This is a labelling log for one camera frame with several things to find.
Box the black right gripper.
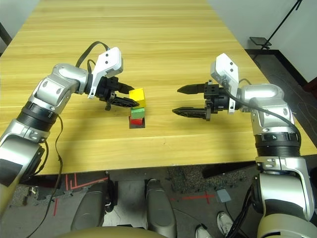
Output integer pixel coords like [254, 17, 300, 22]
[172, 79, 230, 121]

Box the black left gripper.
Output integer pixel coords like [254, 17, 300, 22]
[98, 76, 141, 111]

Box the yellow wooden block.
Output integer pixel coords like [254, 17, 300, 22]
[128, 88, 146, 109]

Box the green wooden block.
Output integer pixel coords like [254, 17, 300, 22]
[130, 107, 145, 120]

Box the grey foot pedal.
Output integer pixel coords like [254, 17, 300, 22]
[214, 188, 231, 203]

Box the grey right robot leg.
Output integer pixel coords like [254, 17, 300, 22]
[145, 178, 178, 238]

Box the grey robot leg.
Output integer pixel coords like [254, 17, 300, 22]
[145, 178, 178, 238]
[71, 180, 109, 231]

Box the grey left robot leg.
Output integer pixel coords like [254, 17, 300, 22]
[71, 180, 109, 231]

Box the black stand pole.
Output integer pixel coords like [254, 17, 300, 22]
[262, 0, 304, 50]

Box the white sneaker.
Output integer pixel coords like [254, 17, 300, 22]
[195, 224, 211, 238]
[216, 211, 235, 236]

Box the beige robot torso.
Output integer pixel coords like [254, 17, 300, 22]
[55, 226, 161, 238]

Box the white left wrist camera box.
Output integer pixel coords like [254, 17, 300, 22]
[88, 47, 124, 100]

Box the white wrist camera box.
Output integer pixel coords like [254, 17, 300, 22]
[210, 53, 240, 115]
[88, 47, 124, 100]

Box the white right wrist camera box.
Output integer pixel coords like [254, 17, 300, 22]
[210, 53, 240, 115]

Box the black left wrist camera cable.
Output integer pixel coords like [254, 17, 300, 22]
[75, 41, 111, 75]

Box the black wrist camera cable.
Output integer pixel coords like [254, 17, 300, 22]
[75, 41, 111, 75]
[221, 78, 302, 154]

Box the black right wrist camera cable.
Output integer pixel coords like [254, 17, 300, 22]
[221, 78, 302, 154]

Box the black stand base plate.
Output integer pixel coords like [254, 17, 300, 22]
[249, 36, 272, 47]

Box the thin brown wire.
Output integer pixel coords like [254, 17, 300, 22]
[34, 114, 64, 238]

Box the black robot support post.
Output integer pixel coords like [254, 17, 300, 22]
[105, 171, 119, 213]

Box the black cable bundle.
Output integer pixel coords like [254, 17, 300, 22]
[226, 184, 258, 238]

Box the black metal frame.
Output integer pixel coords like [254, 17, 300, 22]
[0, 22, 13, 49]

